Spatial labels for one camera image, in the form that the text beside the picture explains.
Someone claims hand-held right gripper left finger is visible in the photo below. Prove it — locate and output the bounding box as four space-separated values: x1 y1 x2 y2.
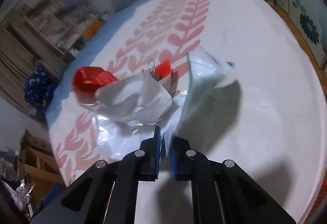
30 126 164 224

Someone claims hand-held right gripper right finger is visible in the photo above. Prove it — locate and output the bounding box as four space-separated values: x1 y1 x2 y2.
170 136 297 224

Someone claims white paper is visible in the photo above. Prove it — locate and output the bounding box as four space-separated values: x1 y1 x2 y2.
95 71 174 125

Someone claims small red plastic piece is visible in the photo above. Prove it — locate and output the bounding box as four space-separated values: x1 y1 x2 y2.
155 60 171 79

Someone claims white plastic bag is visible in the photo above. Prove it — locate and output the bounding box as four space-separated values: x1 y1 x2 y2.
91 45 241 163

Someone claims red wrapper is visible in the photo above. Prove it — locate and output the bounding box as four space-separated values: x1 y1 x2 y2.
72 66 119 93

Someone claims wooden crate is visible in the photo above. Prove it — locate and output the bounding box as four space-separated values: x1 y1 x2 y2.
18 129 67 212

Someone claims orange cabinet door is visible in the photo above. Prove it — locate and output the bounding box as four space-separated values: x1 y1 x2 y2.
83 18 106 41

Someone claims dark blue star cloth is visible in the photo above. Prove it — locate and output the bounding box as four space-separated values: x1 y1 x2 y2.
23 64 58 116

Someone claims leaf print bedspread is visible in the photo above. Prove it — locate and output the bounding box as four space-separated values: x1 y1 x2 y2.
47 0 325 224

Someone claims white bookshelf with books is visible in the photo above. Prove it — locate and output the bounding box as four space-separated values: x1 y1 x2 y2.
0 0 108 81

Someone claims beige curtain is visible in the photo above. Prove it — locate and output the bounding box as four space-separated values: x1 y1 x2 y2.
0 26 64 122

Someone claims flower print glass door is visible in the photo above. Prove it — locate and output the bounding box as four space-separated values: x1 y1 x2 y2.
263 0 327 71

